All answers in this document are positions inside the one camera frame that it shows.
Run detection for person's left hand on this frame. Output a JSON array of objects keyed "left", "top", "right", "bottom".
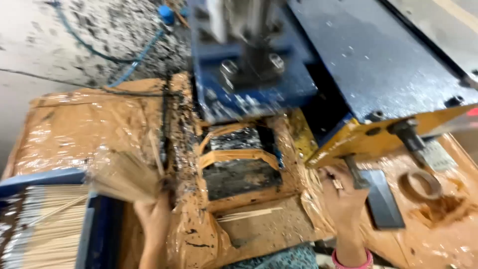
[{"left": 134, "top": 186, "right": 173, "bottom": 250}]

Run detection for person's right hand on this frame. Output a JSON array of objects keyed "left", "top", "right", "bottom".
[{"left": 318, "top": 164, "right": 370, "bottom": 240}]

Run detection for bundle of thin bamboo sticks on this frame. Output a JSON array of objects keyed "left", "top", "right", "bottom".
[{"left": 87, "top": 131, "right": 167, "bottom": 204}]

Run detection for dark grey flat metal block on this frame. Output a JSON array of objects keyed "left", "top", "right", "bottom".
[{"left": 359, "top": 169, "right": 406, "bottom": 230}]

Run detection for yellow metal machine plate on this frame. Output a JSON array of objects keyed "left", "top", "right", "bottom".
[{"left": 304, "top": 103, "right": 478, "bottom": 169}]

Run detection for brown tape roll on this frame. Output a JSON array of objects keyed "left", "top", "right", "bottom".
[{"left": 398, "top": 169, "right": 444, "bottom": 202}]

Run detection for pink wrist bangle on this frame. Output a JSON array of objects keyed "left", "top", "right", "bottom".
[{"left": 332, "top": 247, "right": 374, "bottom": 269}]

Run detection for loose bamboo sticks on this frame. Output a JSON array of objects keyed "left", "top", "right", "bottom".
[{"left": 217, "top": 206, "right": 284, "bottom": 223}]

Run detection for brown tape-wrapped cardboard cover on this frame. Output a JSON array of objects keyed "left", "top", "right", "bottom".
[{"left": 2, "top": 73, "right": 478, "bottom": 269}]

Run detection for teal patterned clothing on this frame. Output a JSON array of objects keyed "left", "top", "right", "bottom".
[{"left": 222, "top": 243, "right": 320, "bottom": 269}]

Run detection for blue metal machine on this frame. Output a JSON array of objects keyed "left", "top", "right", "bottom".
[{"left": 187, "top": 0, "right": 478, "bottom": 126}]

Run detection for blue tray of bamboo sticks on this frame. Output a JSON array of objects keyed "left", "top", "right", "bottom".
[{"left": 0, "top": 168, "right": 124, "bottom": 269}]

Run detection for blue hose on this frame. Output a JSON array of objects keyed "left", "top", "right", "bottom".
[{"left": 47, "top": 0, "right": 176, "bottom": 88}]

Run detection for black cable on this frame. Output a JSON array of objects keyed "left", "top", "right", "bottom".
[{"left": 0, "top": 67, "right": 180, "bottom": 98}]

